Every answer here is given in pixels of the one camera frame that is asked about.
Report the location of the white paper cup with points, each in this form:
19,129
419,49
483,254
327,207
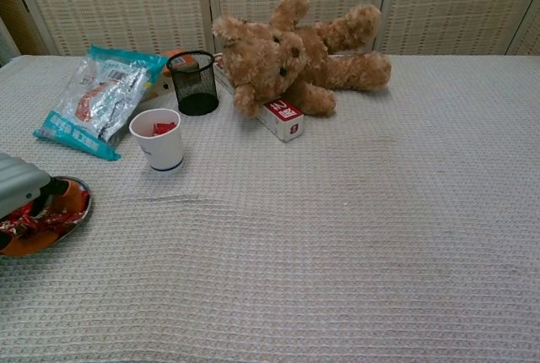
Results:
162,152

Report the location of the round steel plate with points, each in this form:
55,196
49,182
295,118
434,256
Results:
80,223

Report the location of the brown teddy bear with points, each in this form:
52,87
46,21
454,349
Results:
261,63

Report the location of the brown backed screen panel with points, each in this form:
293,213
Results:
17,17

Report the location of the red candy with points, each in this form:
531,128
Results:
59,218
162,128
17,223

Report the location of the left robot hand grey orange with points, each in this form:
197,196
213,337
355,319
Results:
19,185

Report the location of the teal silver snack bag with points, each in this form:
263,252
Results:
97,101

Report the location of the beige waffle tablecloth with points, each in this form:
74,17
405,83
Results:
337,232

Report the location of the orange cardboard box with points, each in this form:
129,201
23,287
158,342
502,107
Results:
157,89

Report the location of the black mesh pen holder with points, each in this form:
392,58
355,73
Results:
196,84

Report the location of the long red white box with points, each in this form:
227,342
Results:
287,120

